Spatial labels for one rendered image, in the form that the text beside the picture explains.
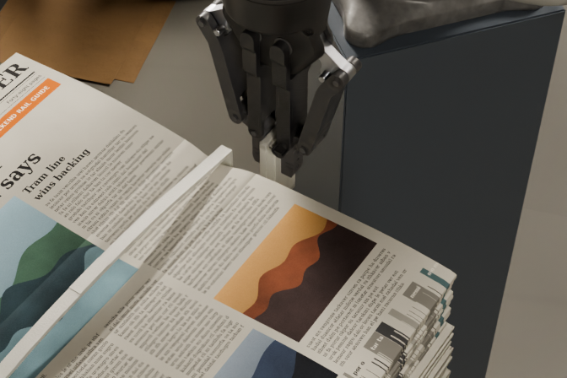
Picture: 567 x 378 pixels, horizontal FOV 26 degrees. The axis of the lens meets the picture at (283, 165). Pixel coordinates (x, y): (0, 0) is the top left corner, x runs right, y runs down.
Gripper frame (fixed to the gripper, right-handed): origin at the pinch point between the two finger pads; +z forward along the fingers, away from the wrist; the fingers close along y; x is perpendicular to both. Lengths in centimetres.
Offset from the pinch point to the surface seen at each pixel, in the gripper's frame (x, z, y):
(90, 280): -23.0, -11.2, 1.5
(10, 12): 79, 96, -120
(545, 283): 76, 96, 4
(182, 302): -20.4, -9.7, 6.5
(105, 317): -23.8, -9.7, 3.2
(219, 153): -9.0, -10.0, 1.2
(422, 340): -12.9, -7.0, 19.5
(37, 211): -19.7, -9.8, -5.8
